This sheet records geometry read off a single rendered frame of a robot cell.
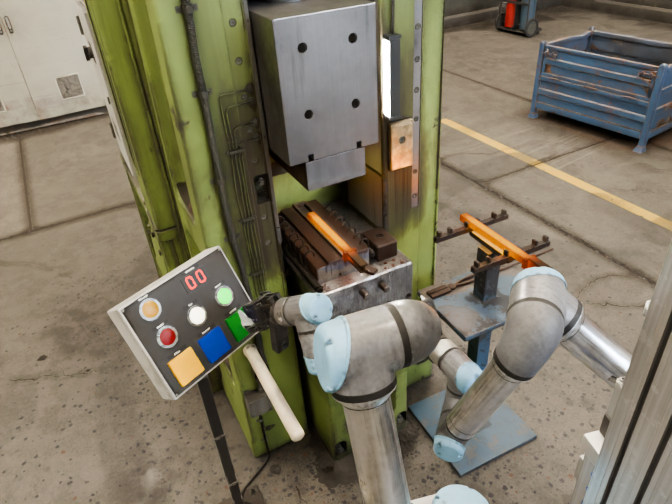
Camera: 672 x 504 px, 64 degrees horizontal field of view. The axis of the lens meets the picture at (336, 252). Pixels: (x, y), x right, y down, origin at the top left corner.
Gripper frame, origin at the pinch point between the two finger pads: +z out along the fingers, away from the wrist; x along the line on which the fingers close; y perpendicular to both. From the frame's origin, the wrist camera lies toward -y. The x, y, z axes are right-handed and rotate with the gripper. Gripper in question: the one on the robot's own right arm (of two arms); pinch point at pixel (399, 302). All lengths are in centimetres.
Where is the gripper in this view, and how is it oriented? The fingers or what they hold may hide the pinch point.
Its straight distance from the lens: 162.0
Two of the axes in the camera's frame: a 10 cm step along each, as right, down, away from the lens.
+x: 8.9, -3.1, 3.5
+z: -4.6, -4.7, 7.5
